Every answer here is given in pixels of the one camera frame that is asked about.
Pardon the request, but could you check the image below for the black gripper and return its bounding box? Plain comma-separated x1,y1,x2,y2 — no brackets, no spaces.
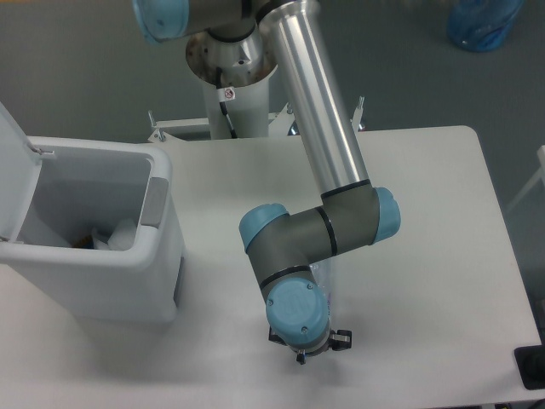
268,327,352,366

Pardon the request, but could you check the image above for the crushed clear plastic bottle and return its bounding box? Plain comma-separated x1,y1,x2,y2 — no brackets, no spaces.
310,259,333,318

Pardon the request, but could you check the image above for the white paper carton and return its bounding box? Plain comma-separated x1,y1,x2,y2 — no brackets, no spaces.
91,219,137,251

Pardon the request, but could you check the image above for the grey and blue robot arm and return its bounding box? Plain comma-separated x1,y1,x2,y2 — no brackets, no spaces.
133,1,401,363

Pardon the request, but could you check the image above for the white open trash can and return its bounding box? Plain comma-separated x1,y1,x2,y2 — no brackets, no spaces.
1,110,185,322

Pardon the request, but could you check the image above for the black device at table edge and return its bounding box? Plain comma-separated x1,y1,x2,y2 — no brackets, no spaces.
514,345,544,390

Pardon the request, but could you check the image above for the blue water jug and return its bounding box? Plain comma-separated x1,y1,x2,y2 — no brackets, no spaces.
446,0,525,52

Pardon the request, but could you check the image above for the white base bracket with bolt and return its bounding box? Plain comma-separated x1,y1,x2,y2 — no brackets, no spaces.
350,95,365,133

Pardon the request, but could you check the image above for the black cable on pedestal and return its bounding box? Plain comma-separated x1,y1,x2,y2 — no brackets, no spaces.
215,66,238,140

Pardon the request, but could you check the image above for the white frame at right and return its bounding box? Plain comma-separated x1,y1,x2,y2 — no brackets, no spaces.
506,146,545,213

